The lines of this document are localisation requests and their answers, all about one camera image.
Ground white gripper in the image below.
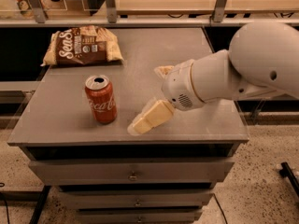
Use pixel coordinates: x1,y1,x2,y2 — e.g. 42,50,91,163
127,60,205,135

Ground red Coca-Cola can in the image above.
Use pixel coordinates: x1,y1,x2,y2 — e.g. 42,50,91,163
85,75,117,124

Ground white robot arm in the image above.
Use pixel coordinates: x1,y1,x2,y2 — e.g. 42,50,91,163
127,22,299,135

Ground brown white chip bag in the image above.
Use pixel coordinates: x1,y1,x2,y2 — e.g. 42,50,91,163
42,25,122,66

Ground grey drawer cabinet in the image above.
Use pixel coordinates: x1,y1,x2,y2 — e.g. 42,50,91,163
9,28,249,224

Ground bottom grey drawer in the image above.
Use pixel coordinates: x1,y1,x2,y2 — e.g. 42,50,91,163
78,209,202,224

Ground grey drawer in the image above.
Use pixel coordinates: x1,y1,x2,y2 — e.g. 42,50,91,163
29,158,234,186
60,189,212,209
78,209,202,224

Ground top grey drawer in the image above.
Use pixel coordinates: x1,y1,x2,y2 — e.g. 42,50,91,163
29,158,234,186

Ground middle grey drawer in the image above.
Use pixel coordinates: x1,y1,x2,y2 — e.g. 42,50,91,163
60,189,212,209

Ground black floor bar right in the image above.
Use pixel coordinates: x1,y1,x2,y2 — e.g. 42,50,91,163
279,162,299,197

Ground black floor bar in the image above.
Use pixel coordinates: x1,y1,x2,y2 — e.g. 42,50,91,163
279,162,299,197
29,186,50,224

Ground black floor bar left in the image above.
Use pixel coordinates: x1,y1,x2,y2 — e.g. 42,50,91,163
29,186,50,224

